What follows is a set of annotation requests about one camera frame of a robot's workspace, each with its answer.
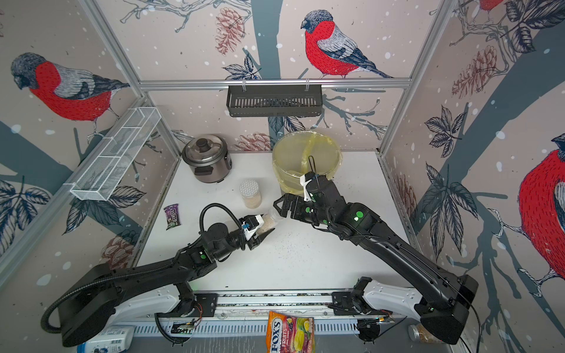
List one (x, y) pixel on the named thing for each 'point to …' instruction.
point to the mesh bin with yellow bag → (297, 154)
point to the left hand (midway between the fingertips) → (271, 218)
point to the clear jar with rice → (270, 221)
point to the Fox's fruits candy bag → (290, 334)
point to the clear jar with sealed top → (250, 191)
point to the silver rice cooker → (208, 158)
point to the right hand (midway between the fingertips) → (283, 204)
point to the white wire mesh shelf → (101, 179)
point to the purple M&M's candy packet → (172, 216)
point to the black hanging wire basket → (274, 101)
